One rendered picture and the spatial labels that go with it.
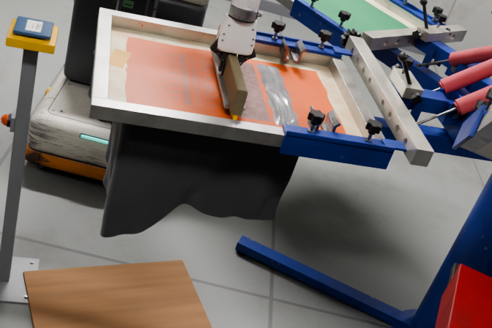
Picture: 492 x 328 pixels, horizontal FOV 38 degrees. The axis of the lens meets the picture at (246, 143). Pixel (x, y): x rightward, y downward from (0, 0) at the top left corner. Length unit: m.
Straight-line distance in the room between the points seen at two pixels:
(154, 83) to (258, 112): 0.29
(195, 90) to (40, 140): 1.19
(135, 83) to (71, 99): 1.23
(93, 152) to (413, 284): 1.47
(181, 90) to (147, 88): 0.09
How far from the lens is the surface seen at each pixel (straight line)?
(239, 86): 1.82
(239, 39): 1.95
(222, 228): 3.05
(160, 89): 1.92
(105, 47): 2.00
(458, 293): 1.33
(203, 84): 2.00
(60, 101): 3.11
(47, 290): 2.60
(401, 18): 3.07
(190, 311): 2.63
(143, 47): 2.13
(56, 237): 2.83
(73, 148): 3.00
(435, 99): 2.20
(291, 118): 1.96
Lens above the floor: 1.86
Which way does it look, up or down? 30 degrees down
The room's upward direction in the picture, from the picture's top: 18 degrees clockwise
